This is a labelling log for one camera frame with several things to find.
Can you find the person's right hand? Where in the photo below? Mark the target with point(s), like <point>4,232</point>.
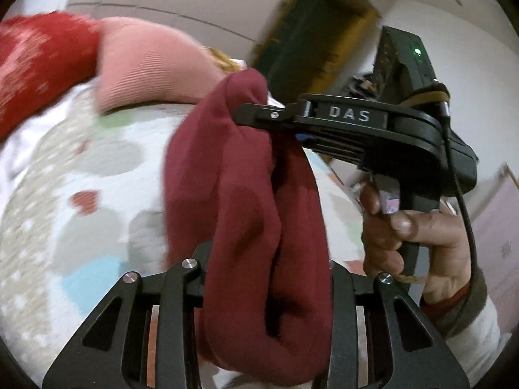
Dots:
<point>442,243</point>

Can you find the person's right forearm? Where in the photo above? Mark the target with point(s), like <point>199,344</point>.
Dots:
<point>474,332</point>

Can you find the yellow cloth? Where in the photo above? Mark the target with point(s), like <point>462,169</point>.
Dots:
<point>223,63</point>

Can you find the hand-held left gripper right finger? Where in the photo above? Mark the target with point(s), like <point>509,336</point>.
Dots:
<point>344,291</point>

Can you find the dark green door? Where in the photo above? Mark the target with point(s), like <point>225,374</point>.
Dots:
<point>308,36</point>

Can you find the white heart-print bedsheet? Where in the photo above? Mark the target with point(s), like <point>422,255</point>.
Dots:
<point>81,210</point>

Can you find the red patterned blanket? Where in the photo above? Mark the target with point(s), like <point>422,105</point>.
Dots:
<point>36,60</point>

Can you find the maroon knit garment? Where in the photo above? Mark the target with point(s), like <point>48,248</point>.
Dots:
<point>251,210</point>

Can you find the pink ribbed pillow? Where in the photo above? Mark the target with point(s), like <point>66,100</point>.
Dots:
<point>154,65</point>

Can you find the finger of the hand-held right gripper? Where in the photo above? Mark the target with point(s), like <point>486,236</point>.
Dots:
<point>263,115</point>

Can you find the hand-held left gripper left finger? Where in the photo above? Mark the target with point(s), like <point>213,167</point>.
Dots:
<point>178,300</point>

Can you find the pink cabinet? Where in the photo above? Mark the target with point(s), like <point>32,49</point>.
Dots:
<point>498,219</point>

